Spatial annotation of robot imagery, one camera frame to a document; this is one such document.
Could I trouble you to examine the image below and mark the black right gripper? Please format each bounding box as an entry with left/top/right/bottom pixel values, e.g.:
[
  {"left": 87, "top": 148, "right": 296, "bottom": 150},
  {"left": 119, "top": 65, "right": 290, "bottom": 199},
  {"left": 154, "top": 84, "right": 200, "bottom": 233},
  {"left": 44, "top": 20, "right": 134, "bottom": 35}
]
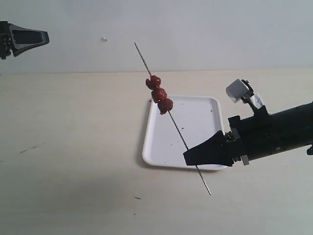
[{"left": 183, "top": 102, "right": 313, "bottom": 166}]

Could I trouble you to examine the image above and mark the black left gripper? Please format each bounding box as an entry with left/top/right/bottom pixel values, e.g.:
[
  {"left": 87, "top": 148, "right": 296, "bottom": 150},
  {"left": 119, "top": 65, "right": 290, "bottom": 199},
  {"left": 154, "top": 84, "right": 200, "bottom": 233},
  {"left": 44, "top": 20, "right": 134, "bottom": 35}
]
[{"left": 0, "top": 21, "right": 50, "bottom": 60}]

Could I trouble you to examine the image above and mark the thin metal skewer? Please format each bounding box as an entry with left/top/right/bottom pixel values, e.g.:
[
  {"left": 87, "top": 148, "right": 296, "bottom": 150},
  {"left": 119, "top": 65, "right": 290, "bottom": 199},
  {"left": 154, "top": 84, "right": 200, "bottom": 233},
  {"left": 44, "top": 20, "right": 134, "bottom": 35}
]
[{"left": 134, "top": 42, "right": 212, "bottom": 196}]

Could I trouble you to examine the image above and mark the white rectangular plastic tray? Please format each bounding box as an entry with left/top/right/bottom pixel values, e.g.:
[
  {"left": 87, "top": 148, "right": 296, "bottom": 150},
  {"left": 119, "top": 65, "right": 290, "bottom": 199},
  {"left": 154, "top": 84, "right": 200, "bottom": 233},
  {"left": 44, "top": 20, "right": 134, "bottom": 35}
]
[{"left": 142, "top": 95, "right": 224, "bottom": 169}]

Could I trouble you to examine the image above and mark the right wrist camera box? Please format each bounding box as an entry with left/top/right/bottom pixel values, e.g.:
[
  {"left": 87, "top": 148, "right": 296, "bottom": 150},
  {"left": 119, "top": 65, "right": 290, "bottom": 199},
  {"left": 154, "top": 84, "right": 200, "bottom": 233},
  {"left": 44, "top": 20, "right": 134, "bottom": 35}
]
[{"left": 225, "top": 79, "right": 264, "bottom": 112}]

